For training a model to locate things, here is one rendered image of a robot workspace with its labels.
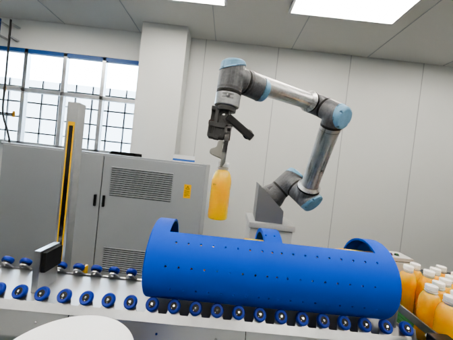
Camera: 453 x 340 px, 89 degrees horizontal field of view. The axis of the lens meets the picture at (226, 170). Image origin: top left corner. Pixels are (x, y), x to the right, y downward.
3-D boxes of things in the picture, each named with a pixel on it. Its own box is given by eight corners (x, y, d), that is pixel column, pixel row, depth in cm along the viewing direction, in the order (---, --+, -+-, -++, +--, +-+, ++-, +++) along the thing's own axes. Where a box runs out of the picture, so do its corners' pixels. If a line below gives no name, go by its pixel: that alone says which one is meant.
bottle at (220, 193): (216, 214, 89) (222, 166, 88) (230, 219, 84) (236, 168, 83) (203, 216, 83) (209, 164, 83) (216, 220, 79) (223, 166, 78)
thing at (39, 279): (50, 279, 94) (54, 241, 93) (60, 280, 94) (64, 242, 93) (29, 293, 84) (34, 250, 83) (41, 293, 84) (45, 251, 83)
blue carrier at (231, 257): (160, 269, 105) (166, 208, 102) (348, 288, 107) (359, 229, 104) (137, 315, 77) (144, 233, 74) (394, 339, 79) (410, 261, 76)
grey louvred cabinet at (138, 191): (32, 258, 296) (42, 146, 293) (197, 276, 296) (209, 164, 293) (-12, 278, 242) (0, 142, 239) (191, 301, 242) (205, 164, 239)
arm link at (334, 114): (303, 193, 173) (337, 95, 127) (319, 209, 161) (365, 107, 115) (286, 200, 167) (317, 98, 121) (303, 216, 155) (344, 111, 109)
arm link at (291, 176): (278, 186, 183) (294, 171, 182) (292, 200, 172) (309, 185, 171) (271, 177, 172) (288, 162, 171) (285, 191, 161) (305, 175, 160)
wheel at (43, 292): (40, 286, 81) (37, 285, 79) (53, 287, 81) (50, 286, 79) (33, 301, 78) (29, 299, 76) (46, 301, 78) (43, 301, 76)
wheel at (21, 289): (19, 284, 80) (15, 282, 79) (32, 285, 81) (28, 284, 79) (11, 298, 78) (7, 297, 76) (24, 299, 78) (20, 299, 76)
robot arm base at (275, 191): (261, 187, 183) (271, 179, 183) (278, 205, 182) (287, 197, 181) (263, 188, 165) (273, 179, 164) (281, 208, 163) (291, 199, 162)
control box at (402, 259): (360, 266, 126) (363, 247, 126) (396, 269, 127) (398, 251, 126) (372, 274, 116) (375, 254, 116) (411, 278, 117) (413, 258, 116)
